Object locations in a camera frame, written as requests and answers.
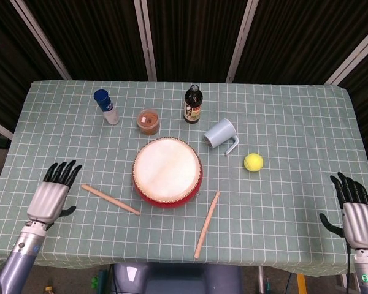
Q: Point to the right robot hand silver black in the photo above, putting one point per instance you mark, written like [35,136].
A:
[360,223]

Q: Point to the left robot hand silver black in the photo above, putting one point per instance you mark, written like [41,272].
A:
[47,200]

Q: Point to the wooden drumstick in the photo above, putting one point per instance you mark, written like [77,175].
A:
[207,225]
[110,199]

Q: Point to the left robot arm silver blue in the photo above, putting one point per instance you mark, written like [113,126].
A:
[21,254]

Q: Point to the red Chinese drum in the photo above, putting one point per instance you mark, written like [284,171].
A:
[167,170]

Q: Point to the green checked tablecloth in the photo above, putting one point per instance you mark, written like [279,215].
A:
[279,214]

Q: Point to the white bottle with blue cap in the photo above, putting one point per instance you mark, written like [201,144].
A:
[110,113]

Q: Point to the metal table leg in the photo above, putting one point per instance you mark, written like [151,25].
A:
[260,280]

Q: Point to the yellow tennis ball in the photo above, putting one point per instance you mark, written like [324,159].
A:
[253,162]

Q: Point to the blue-grey robot torso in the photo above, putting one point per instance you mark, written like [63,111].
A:
[178,278]

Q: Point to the light blue plastic mug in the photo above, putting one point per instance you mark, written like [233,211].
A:
[219,131]

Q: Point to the dark sauce bottle with label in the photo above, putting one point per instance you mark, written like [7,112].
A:
[192,105]

